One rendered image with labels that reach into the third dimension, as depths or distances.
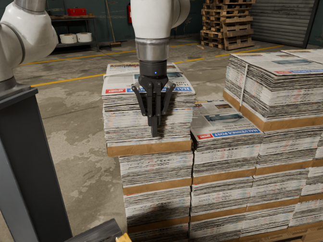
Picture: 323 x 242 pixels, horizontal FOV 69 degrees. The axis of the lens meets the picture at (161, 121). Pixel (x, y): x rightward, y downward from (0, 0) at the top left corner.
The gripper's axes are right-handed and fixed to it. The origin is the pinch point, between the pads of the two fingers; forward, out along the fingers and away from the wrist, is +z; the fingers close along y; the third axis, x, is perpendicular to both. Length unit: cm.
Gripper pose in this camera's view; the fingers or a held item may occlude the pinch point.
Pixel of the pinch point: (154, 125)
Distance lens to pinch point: 73.0
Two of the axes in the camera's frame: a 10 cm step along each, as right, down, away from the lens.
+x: 2.0, 4.6, -8.7
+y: -9.8, 0.9, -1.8
